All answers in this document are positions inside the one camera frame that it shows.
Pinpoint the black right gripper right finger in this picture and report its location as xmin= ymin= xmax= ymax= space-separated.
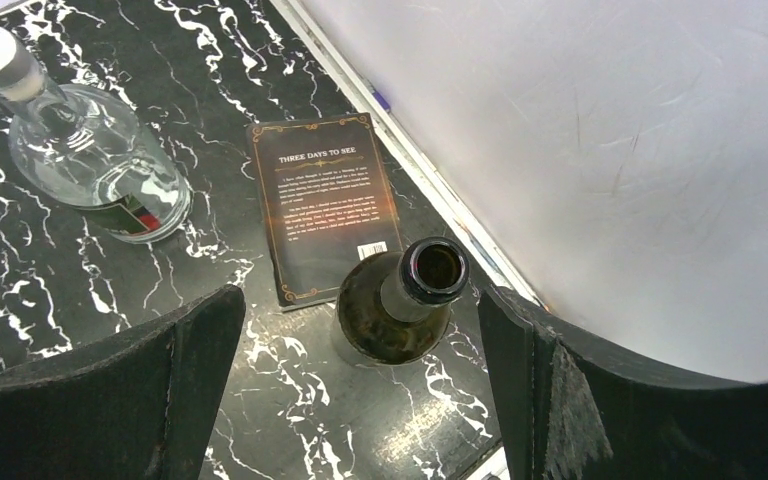
xmin=478 ymin=287 xmax=768 ymax=479

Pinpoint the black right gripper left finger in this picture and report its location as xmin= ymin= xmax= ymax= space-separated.
xmin=0 ymin=285 xmax=246 ymax=479

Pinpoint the olive green wine bottle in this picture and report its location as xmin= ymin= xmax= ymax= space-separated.
xmin=331 ymin=236 xmax=470 ymax=367

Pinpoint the clear bottle white cap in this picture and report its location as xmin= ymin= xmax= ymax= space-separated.
xmin=0 ymin=27 xmax=192 ymax=244

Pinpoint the brown booklet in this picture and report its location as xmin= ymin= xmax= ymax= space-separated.
xmin=246 ymin=113 xmax=404 ymax=311

